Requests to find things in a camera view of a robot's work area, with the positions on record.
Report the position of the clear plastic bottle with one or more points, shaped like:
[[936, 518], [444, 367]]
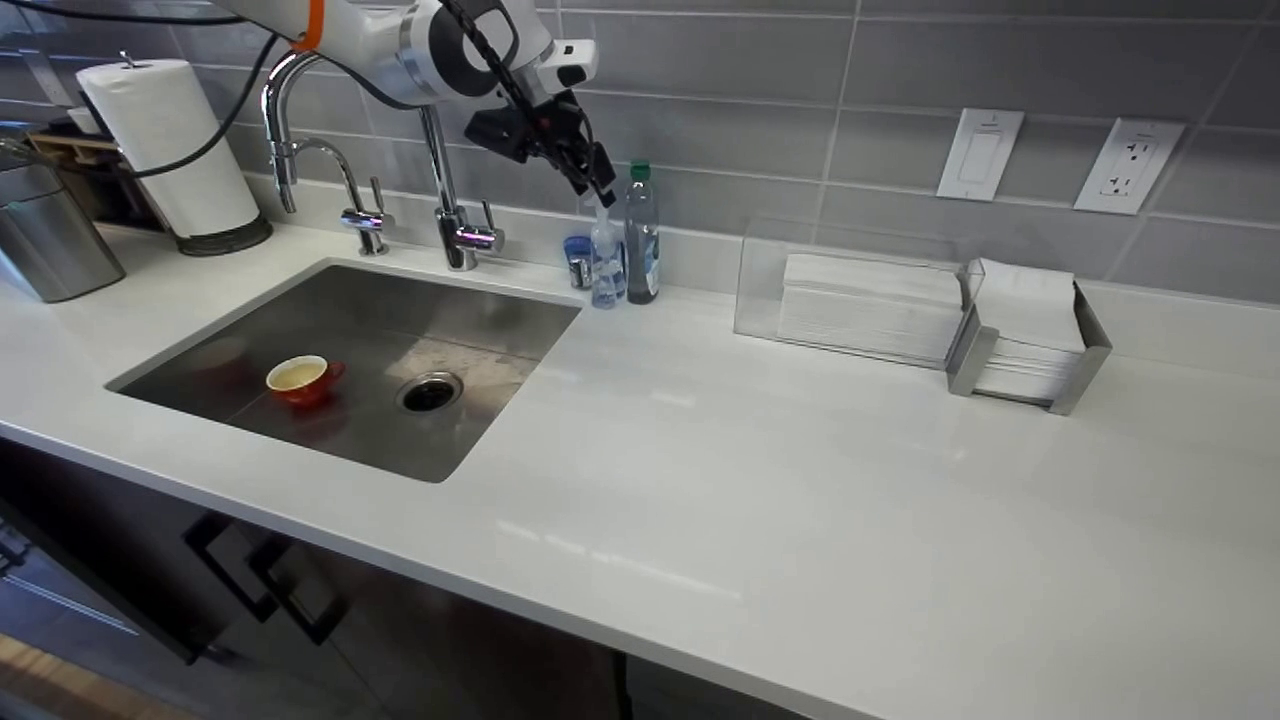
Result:
[[605, 267]]

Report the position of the white paper towel roll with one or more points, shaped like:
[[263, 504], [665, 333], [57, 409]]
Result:
[[166, 140]]

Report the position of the black sink drain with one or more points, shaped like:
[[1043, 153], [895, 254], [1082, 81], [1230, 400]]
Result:
[[434, 393]]

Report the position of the white wall outlet plate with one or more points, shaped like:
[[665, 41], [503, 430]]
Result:
[[1129, 167]]

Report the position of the dish soap bottle green cap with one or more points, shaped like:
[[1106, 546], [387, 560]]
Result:
[[643, 245]]

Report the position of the dark lower cabinet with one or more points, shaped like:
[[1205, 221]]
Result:
[[200, 587]]

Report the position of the red ramekin cup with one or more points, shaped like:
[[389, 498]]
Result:
[[301, 383]]

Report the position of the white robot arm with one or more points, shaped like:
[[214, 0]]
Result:
[[381, 35]]

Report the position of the stainless steel trash can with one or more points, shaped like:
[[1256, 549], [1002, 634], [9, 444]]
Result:
[[48, 233]]

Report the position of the white napkins in metal holder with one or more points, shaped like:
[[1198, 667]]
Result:
[[1026, 324]]

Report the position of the clear plastic tray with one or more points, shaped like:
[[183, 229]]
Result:
[[865, 304]]

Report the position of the clear acrylic napkin box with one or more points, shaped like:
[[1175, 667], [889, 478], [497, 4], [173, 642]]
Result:
[[762, 284]]

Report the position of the stainless steel sink basin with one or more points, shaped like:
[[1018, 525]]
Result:
[[344, 424]]

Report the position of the metal paper towel holder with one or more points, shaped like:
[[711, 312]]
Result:
[[225, 237]]

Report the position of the wooden countertop organizer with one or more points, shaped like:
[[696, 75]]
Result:
[[93, 167]]

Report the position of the metal napkin holder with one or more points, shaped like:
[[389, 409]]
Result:
[[1082, 351]]

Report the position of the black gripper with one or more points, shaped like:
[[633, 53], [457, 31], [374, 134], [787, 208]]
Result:
[[533, 126]]

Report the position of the small curved chrome faucet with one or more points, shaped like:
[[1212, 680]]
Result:
[[280, 126]]

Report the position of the tall chrome faucet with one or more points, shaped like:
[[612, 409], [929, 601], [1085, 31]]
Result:
[[457, 227]]

